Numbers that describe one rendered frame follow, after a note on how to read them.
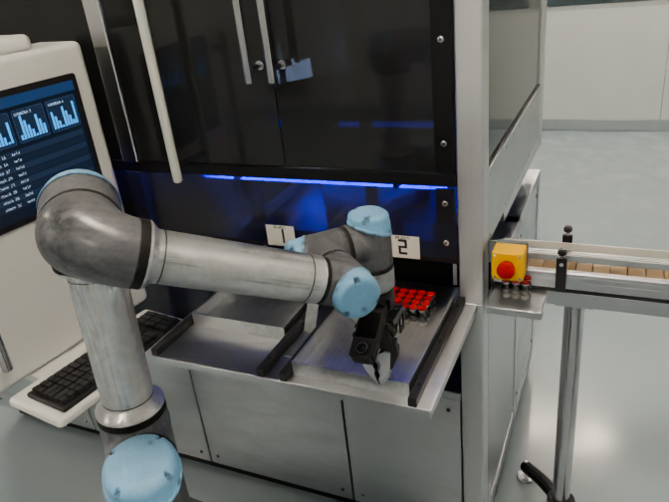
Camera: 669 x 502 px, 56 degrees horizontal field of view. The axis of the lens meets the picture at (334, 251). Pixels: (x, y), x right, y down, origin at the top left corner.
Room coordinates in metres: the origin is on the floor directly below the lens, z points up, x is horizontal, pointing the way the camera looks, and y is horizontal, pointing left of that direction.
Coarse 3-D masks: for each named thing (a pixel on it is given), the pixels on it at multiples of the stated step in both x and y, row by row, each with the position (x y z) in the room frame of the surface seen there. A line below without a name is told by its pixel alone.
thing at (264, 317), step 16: (208, 304) 1.41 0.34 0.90; (224, 304) 1.44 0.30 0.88; (240, 304) 1.43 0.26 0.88; (256, 304) 1.42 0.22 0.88; (272, 304) 1.42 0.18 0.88; (288, 304) 1.41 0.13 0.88; (304, 304) 1.34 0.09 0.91; (208, 320) 1.34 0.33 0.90; (224, 320) 1.32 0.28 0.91; (240, 320) 1.30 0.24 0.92; (256, 320) 1.35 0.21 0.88; (272, 320) 1.34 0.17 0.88; (288, 320) 1.33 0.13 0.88; (272, 336) 1.26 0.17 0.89
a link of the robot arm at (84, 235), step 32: (64, 224) 0.75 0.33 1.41; (96, 224) 0.75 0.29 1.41; (128, 224) 0.76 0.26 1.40; (64, 256) 0.73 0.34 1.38; (96, 256) 0.72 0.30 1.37; (128, 256) 0.73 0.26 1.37; (160, 256) 0.75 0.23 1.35; (192, 256) 0.77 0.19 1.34; (224, 256) 0.78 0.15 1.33; (256, 256) 0.80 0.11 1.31; (288, 256) 0.83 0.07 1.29; (320, 256) 0.86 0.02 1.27; (128, 288) 0.75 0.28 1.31; (192, 288) 0.78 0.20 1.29; (224, 288) 0.78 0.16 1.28; (256, 288) 0.79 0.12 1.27; (288, 288) 0.80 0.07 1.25; (320, 288) 0.82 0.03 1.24; (352, 288) 0.81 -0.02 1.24
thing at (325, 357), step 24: (336, 312) 1.30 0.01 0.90; (312, 336) 1.19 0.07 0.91; (336, 336) 1.23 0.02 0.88; (408, 336) 1.20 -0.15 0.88; (432, 336) 1.14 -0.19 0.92; (312, 360) 1.15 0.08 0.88; (336, 360) 1.14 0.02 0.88; (408, 360) 1.11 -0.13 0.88; (360, 384) 1.03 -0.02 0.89; (384, 384) 1.01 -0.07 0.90; (408, 384) 0.99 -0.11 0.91
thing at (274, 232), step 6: (270, 228) 1.54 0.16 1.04; (276, 228) 1.54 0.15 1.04; (282, 228) 1.53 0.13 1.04; (288, 228) 1.52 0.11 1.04; (270, 234) 1.55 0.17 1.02; (276, 234) 1.54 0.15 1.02; (288, 234) 1.52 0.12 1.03; (294, 234) 1.51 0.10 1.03; (270, 240) 1.55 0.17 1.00; (276, 240) 1.54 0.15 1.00; (282, 240) 1.53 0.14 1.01; (288, 240) 1.52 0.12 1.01
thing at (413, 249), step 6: (396, 240) 1.39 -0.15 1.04; (408, 240) 1.37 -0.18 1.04; (414, 240) 1.36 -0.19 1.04; (396, 246) 1.39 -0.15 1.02; (408, 246) 1.37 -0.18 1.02; (414, 246) 1.37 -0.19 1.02; (396, 252) 1.39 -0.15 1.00; (408, 252) 1.37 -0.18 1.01; (414, 252) 1.37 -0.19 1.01; (414, 258) 1.37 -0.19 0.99
